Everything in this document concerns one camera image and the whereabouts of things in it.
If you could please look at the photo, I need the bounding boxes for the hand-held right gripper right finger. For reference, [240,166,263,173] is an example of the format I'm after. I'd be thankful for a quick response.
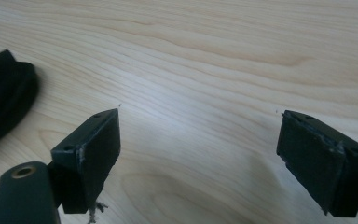
[276,109,358,219]

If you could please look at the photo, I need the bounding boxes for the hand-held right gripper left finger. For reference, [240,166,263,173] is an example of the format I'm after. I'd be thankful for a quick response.
[49,107,122,216]

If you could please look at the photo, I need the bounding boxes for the black sock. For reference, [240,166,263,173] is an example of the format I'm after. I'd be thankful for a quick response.
[0,49,41,147]

